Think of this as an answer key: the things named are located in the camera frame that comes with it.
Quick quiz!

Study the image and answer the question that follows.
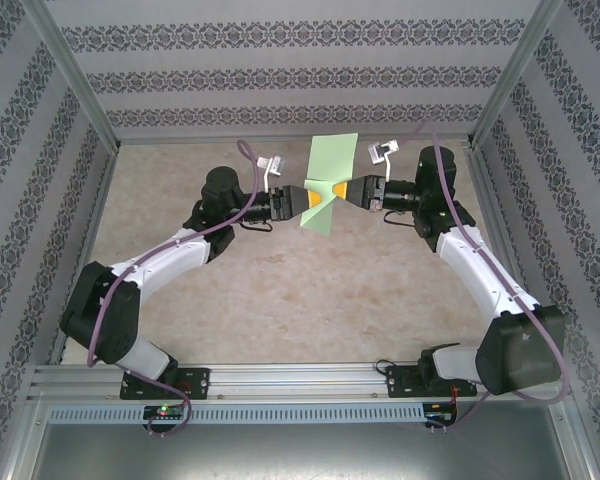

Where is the aluminium mounting rail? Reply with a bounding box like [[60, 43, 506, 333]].
[[26, 363, 575, 402]]

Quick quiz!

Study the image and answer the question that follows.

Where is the light green paper sheet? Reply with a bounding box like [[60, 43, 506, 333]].
[[298, 133, 360, 235]]

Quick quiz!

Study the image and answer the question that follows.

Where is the slotted grey cable duct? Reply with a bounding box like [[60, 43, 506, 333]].
[[46, 403, 427, 426]]

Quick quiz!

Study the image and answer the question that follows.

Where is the aluminium side rail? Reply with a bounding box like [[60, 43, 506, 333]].
[[461, 141, 537, 301], [48, 143, 122, 366]]

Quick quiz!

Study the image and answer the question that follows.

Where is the aluminium frame post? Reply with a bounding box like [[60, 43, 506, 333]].
[[21, 0, 123, 152], [465, 0, 567, 150]]

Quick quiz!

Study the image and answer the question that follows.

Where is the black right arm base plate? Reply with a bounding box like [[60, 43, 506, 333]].
[[385, 364, 479, 400]]

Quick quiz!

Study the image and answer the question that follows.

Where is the small circuit board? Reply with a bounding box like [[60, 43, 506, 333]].
[[423, 406, 460, 422], [143, 405, 187, 421]]

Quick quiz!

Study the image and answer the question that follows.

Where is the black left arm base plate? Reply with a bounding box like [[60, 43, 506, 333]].
[[119, 366, 213, 402]]

